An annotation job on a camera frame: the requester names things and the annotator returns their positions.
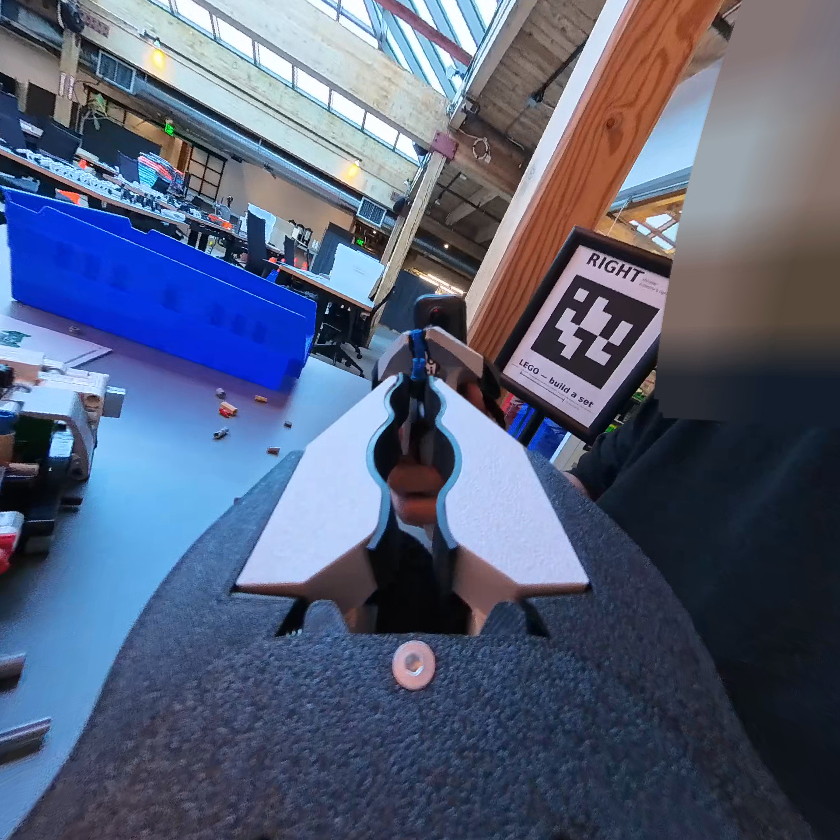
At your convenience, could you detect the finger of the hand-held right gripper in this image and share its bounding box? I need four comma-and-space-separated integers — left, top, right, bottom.
423, 327, 485, 398
374, 330, 422, 389

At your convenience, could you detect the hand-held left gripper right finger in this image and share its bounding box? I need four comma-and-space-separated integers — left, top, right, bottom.
427, 377, 590, 634

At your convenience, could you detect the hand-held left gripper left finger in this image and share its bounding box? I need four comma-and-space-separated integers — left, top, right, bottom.
235, 375, 404, 632

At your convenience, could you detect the white black lego truck model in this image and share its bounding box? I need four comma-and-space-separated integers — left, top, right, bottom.
0, 348, 126, 765

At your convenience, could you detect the person's right hand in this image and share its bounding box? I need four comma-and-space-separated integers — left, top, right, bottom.
387, 451, 455, 527

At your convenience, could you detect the white box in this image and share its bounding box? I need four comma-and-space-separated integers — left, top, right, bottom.
331, 244, 386, 304

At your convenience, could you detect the wooden column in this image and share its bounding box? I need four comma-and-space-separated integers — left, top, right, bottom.
367, 131, 460, 332

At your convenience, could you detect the background desk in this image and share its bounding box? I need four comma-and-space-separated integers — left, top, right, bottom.
266, 259, 376, 378

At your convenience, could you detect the framed marker sign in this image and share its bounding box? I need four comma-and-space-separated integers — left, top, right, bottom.
493, 226, 673, 444

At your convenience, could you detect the black office chair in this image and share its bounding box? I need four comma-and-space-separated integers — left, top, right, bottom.
244, 211, 271, 277

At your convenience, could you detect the blue plastic bin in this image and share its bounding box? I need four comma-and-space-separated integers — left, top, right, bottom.
0, 185, 318, 391

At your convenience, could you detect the stack of colourful packets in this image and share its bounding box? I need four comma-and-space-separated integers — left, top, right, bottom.
136, 152, 185, 191

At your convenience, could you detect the open instruction booklet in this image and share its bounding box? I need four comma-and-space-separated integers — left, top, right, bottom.
0, 314, 114, 370

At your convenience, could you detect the wooden post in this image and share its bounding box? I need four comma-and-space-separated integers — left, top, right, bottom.
466, 0, 723, 362

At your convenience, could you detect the grey air duct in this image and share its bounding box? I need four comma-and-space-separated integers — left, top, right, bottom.
131, 79, 480, 277

